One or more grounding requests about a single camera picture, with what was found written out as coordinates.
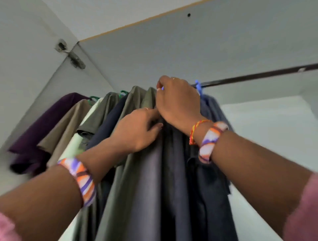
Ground blue striped shirt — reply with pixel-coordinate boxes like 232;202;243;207
201;94;233;132

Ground person's left forearm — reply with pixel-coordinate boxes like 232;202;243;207
0;136;132;241

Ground person's right forearm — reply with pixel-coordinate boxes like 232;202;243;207
211;130;314;236

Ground olive green button shirt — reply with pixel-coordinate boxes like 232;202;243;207
94;87;165;241

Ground dark metal wardrobe rod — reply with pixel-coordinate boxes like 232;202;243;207
191;63;318;89

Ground person's left hand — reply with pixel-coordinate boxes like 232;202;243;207
109;107;165;155

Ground beige garment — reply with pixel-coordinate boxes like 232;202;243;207
37;99;95;169

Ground blue plastic hanger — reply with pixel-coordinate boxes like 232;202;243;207
194;80;204;97

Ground black NASA t-shirt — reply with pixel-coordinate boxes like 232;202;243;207
87;94;131;224

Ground light yellow shirt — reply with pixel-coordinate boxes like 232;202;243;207
59;97;106;162

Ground olive green printed t-shirt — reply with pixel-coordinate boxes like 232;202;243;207
115;86;149;165

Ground purple tree-print t-shirt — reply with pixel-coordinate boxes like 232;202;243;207
9;92;90;175

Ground striped white purple bangle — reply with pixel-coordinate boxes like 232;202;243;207
198;121;229;165

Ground person's right hand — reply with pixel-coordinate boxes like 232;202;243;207
155;75;207;135

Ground striped orange purple bangle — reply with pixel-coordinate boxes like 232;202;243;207
57;158;97;208

